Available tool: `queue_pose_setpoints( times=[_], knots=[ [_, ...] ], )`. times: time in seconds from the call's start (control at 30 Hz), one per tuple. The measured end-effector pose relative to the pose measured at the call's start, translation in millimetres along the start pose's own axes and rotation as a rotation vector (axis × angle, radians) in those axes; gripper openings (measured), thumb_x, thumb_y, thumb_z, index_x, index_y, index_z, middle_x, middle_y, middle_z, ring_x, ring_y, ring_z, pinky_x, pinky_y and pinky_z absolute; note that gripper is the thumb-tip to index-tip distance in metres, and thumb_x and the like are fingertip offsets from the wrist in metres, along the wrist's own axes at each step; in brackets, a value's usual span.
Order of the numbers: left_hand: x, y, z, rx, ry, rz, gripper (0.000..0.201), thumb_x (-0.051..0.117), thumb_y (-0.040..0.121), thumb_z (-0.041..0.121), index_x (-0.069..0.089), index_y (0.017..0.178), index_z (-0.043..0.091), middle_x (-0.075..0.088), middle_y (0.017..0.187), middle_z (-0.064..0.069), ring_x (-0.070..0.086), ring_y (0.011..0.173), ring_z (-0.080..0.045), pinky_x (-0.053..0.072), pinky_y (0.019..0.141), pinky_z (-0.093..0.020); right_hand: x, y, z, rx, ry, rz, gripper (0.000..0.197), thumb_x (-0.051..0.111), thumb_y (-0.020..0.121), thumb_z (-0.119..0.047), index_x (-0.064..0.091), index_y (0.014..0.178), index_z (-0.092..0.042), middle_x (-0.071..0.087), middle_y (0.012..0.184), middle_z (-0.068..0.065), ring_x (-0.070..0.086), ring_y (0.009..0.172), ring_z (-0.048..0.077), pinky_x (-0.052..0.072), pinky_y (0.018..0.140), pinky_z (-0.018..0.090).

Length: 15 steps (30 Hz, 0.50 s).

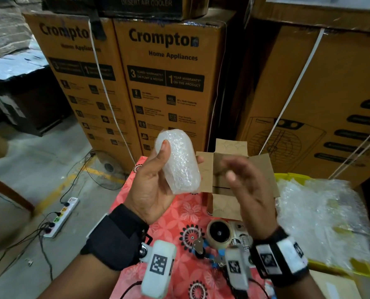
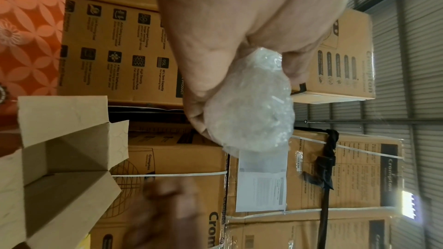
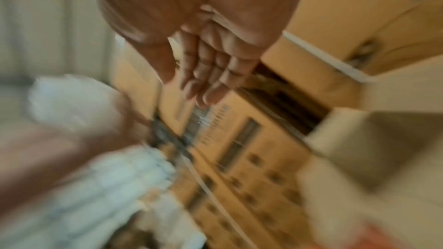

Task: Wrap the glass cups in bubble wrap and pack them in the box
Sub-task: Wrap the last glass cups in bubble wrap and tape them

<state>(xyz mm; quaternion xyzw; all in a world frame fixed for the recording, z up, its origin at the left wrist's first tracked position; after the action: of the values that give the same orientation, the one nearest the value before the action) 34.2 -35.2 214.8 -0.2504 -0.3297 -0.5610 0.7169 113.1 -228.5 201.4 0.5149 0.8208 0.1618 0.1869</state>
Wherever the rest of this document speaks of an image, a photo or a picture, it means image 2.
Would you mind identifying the orange floral tablecloth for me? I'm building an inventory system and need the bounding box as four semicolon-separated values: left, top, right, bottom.
0;0;69;130

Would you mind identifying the person's left hand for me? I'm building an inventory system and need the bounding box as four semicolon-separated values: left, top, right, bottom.
148;0;358;137

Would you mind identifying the person's right hand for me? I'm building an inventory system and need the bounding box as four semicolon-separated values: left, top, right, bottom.
120;177;210;249

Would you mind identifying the stack of Crompton cartons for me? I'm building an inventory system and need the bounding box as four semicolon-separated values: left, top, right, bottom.
41;0;406;249

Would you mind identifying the bubble wrap sheet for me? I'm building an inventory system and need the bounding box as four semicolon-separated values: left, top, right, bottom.
202;47;297;157

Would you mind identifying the white paper document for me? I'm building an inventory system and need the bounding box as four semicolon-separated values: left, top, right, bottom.
233;148;291;214

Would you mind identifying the small cardboard box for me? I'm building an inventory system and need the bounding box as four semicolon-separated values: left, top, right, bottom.
0;95;131;249

